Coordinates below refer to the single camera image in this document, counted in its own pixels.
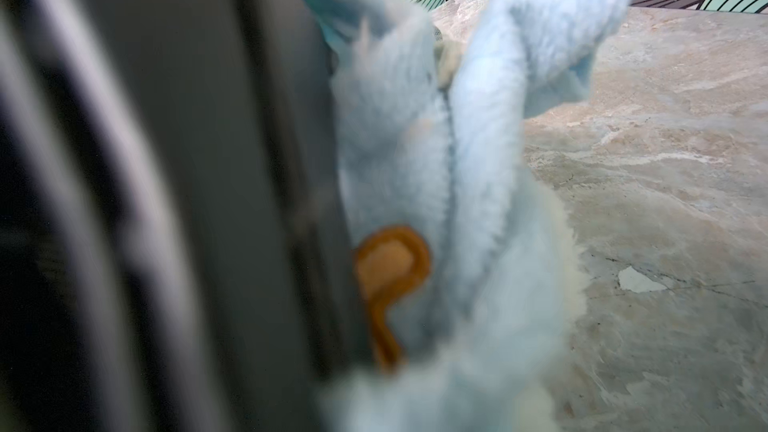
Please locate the light blue teddy hoodie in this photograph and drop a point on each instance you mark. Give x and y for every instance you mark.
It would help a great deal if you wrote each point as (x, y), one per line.
(471, 270)

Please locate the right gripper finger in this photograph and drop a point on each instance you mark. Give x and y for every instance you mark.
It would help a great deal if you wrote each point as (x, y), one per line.
(173, 250)

